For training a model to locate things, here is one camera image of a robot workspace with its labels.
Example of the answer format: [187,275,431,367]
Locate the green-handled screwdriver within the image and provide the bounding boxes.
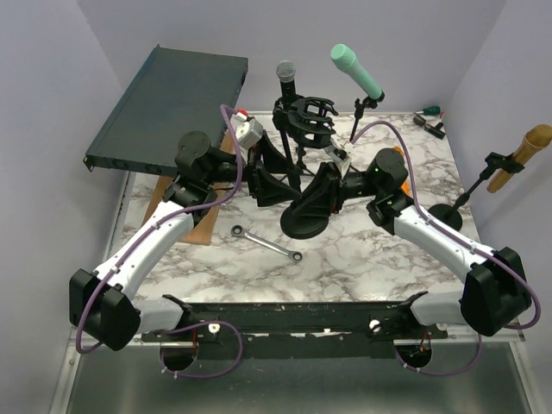
[414,105,443,117]

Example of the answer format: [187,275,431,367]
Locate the wooden board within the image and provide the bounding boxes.
[142,134,235,246]

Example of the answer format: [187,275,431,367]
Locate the black microphone silver grille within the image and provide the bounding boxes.
[276,60,298,107]

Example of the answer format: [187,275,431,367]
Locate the black tripod shock-mount stand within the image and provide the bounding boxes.
[273,95,315,178]

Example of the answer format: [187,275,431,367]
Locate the gold microphone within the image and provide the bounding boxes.
[487,124,551,193]

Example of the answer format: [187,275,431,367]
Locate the dark rack-mount equipment case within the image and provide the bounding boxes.
[84,47,248,177]

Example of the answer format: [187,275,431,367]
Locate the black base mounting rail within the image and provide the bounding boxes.
[141,299,448,360]

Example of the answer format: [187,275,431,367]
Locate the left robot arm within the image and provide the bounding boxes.
[69,122,299,351]

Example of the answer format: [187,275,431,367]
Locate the mint green toy microphone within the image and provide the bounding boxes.
[330,43,384,101]

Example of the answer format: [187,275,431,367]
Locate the black round-base shock-mount stand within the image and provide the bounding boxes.
[273,95,338,240]

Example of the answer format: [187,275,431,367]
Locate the aluminium frame rail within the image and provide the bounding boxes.
[48,328,81,414]

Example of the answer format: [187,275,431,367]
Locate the black tripod clip stand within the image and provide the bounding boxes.
[348,92,385,142]

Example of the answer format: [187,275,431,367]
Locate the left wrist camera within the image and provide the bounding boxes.
[231,109,264,149]

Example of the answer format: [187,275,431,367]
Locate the orange toy microphone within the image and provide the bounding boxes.
[390,147,411,195]

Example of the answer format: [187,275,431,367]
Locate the black round-base clip stand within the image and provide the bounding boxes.
[429,152,524,231]

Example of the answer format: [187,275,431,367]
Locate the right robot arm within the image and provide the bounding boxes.
[280,148,532,336]

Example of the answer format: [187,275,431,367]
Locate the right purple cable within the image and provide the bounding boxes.
[348,121,543,376]

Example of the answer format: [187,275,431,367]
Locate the silver ratchet wrench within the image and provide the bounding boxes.
[231,225,303,263]

